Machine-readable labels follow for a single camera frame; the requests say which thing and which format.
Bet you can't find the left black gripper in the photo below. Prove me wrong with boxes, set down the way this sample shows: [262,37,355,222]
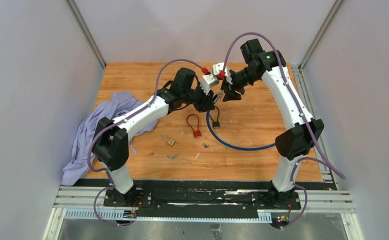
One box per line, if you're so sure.
[182,82,216,113]

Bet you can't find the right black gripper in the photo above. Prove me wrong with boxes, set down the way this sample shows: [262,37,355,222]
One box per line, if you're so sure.
[220,67,259,102]

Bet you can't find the blue cable lock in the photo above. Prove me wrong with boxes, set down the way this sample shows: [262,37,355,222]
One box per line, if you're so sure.
[206,92,277,152]

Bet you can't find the black cable lock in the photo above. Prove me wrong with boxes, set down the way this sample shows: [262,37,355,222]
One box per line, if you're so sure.
[209,106,221,129]

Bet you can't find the red cable lock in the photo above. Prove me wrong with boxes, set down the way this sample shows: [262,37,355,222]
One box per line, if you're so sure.
[186,113,202,139]

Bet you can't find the brass padlock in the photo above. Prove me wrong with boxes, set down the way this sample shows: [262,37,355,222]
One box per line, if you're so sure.
[161,134,176,146]

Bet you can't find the brass padlock keys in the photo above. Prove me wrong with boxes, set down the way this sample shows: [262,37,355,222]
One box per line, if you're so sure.
[167,154,179,160]

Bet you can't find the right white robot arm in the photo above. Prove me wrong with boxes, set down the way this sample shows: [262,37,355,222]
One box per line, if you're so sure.
[212,39,324,209]

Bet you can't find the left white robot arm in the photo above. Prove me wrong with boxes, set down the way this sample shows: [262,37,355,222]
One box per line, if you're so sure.
[90,67,219,207]

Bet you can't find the lavender cloth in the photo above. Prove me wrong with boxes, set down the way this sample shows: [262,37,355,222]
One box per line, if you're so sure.
[61,91,143,186]

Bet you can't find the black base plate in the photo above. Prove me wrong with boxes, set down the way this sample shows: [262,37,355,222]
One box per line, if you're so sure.
[103,180,303,219]

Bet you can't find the aluminium frame rails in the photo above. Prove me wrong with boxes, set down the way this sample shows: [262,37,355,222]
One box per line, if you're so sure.
[43,179,364,240]

